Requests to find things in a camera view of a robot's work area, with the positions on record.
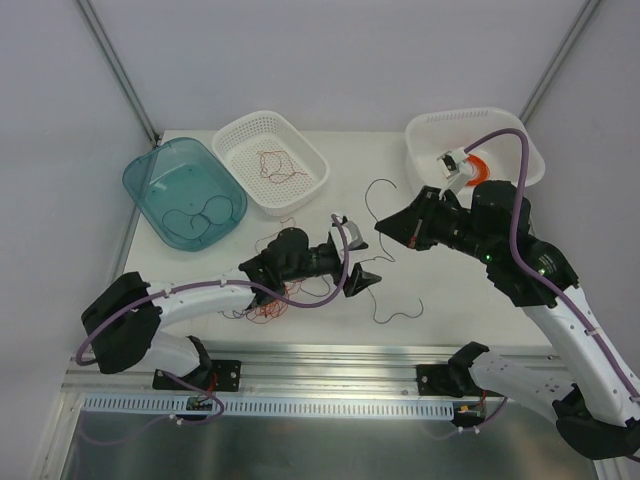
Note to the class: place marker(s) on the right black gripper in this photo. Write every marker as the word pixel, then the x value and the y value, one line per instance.
pixel 422 216

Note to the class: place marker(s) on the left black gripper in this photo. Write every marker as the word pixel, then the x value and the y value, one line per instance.
pixel 340 262

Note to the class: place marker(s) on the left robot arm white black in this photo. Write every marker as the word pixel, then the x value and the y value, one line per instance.
pixel 125 325

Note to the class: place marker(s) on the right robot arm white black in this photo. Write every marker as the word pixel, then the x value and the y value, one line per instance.
pixel 596 411

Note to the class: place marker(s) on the white perforated plastic basket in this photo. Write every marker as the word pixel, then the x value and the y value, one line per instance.
pixel 279 169

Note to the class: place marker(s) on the teal transparent plastic bin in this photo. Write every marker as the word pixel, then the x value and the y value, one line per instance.
pixel 186 194

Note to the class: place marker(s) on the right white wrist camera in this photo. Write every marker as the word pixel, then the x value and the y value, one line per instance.
pixel 457 170

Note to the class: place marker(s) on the aluminium mounting rail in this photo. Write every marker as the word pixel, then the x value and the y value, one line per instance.
pixel 329 371

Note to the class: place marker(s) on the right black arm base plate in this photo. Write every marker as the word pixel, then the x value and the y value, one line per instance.
pixel 445 380

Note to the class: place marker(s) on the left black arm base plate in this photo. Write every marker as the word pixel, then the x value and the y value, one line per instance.
pixel 223 375

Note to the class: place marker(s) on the right aluminium frame post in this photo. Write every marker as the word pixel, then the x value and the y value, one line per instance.
pixel 566 47

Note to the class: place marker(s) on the aluminium frame post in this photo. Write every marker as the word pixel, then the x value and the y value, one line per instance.
pixel 566 47
pixel 117 68

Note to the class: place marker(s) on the white slotted cable duct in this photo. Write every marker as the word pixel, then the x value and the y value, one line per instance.
pixel 272 406

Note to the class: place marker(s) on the left aluminium frame post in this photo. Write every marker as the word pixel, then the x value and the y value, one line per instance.
pixel 117 68

